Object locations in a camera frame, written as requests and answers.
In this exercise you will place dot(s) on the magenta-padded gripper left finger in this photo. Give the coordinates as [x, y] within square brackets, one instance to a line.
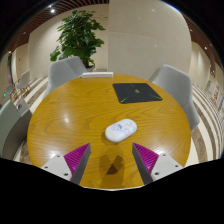
[59, 165]

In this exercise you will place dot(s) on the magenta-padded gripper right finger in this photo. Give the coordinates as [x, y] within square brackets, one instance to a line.
[164, 164]

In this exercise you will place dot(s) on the white cartoon-print computer mouse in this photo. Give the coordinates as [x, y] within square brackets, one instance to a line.
[120, 130]

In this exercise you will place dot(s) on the black mouse pad green streaks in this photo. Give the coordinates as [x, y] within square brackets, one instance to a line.
[136, 93]

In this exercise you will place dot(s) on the grey upholstered chair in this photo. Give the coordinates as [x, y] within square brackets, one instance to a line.
[63, 71]
[10, 128]
[176, 88]
[24, 80]

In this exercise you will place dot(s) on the white power strip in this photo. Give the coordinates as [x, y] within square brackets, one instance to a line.
[97, 75]

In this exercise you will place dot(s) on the green potted plant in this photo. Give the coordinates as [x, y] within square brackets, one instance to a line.
[78, 35]

